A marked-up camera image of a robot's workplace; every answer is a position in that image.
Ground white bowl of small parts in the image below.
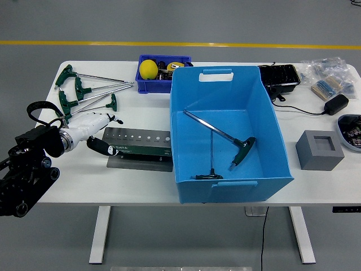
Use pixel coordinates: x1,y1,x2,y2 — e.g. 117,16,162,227
337,113,361,154

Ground grey foam block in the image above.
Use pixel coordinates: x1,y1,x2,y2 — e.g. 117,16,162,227
295,129,345,171

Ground black power adapter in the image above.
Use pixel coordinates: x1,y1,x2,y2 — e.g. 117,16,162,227
323,94,350,116

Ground black plastic tray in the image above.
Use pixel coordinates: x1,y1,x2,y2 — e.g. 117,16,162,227
259,64,301,95

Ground small dark blue plastic bin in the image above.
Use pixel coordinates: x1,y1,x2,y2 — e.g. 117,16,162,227
135,54,192,94

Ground black hanging cable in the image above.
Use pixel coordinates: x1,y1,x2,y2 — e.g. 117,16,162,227
259,207,269,271

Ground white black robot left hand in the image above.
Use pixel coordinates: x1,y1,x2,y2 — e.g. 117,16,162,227
67,112,124,157

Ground large light blue plastic box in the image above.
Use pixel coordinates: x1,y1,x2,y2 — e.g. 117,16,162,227
169,65,294,204

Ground blue resistor strip bundle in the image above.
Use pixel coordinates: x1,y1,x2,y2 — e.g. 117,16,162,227
311,75,345,100

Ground black strap buckle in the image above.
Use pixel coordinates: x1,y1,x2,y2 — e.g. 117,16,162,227
271,88,286,102

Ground metal green wrench holder stand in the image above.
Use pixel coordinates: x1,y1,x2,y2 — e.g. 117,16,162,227
102,126,173,172

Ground clear plastic parts bags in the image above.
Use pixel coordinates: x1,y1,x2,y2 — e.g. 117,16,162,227
299,56,355,100

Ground black adapter cord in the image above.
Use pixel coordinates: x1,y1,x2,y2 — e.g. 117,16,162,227
272,103,327,116

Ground large green T-handle hex wrench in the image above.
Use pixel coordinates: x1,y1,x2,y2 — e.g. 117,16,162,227
182,109,257,172

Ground white table leg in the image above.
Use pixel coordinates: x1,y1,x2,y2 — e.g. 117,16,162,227
89,206,111,265
289,207,316,265

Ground black table control panel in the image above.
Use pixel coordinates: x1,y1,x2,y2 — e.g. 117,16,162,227
332,206,361,213

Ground grey metal foot plate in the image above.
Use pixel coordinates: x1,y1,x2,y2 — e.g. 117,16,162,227
244,206,268,217

